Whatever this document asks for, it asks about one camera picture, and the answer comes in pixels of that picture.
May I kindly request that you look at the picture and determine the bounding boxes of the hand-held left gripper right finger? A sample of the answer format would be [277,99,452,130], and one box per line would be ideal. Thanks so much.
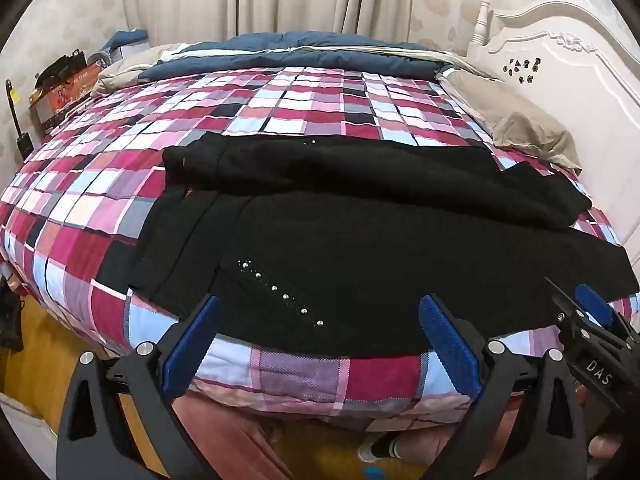
[418,294,601,480]

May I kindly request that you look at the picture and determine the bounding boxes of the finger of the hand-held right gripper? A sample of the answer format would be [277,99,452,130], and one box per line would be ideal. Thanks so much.
[574,283,622,332]
[544,276,587,322]

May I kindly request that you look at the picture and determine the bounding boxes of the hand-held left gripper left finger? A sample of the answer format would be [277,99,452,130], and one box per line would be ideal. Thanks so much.
[56,294,224,480]

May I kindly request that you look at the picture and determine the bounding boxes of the black pants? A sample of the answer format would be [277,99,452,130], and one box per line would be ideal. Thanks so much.
[97,132,640,358]

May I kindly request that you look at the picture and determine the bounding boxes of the person's right hand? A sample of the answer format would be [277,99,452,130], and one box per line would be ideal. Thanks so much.
[574,382,626,465]

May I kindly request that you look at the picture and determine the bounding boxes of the person's right pink trouser leg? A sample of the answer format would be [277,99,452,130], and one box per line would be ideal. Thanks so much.
[395,407,508,476]

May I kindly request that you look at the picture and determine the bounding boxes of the person's pink trouser leg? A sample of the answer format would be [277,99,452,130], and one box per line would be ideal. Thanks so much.
[172,389,295,480]
[395,407,508,476]

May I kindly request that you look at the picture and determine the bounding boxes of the person's left pink trouser leg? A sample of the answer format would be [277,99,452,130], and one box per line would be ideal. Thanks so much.
[172,389,295,480]

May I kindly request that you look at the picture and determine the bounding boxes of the beige pillow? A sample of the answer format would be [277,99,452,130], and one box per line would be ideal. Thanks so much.
[437,67,583,176]

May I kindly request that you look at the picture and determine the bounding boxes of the dark object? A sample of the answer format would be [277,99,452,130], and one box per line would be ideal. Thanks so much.
[0,272,26,352]

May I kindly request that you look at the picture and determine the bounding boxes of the white carved headboard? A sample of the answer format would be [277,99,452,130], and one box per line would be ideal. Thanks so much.
[467,0,640,281]

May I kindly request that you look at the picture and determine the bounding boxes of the checkered bed quilt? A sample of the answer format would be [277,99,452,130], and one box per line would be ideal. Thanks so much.
[0,66,640,428]

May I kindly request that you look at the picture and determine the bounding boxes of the cluster of black stickers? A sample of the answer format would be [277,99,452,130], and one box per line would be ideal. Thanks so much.
[502,56,544,84]

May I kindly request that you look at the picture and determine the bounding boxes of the black handheld radio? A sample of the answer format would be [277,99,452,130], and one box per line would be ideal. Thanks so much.
[5,79,34,157]

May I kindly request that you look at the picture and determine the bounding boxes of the black bag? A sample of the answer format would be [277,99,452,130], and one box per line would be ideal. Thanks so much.
[35,49,90,93]

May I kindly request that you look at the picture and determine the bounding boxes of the blue and beige duvet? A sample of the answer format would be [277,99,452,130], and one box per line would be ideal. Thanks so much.
[90,30,501,97]

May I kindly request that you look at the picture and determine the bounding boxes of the blue folded cloth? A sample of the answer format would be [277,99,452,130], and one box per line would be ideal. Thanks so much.
[102,30,151,61]

